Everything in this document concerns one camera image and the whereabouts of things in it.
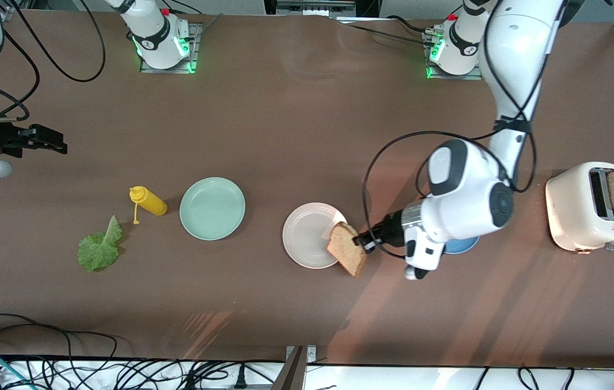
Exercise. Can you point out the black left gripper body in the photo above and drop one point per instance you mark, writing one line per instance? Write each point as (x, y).
(388, 227)

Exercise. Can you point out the beige plate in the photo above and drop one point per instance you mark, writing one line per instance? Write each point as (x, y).
(306, 235)

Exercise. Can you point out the green lettuce leaf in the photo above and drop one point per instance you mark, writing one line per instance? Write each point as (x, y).
(98, 252)

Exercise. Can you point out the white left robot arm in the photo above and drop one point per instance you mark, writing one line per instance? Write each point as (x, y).
(518, 54)

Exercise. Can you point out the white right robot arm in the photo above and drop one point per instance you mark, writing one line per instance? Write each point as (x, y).
(155, 32)

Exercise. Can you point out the blue plate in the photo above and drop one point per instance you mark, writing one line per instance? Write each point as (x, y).
(461, 248)

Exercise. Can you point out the mint green plate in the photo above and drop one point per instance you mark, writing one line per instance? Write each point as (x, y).
(212, 208)

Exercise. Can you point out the yellow mustard squeeze bottle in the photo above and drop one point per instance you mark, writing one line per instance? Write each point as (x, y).
(152, 203)

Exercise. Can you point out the white toaster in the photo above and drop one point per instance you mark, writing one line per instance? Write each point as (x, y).
(569, 211)

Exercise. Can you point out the black power plug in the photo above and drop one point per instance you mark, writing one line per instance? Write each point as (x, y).
(240, 379)

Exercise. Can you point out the black equipment box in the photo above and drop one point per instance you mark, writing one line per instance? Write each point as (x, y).
(285, 6)

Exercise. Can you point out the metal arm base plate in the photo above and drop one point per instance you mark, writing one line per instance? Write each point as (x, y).
(149, 69)
(447, 77)

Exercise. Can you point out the aluminium frame profile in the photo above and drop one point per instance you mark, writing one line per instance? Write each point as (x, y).
(10, 12)

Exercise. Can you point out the grey metal frame bracket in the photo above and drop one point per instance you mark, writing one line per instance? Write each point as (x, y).
(293, 374)

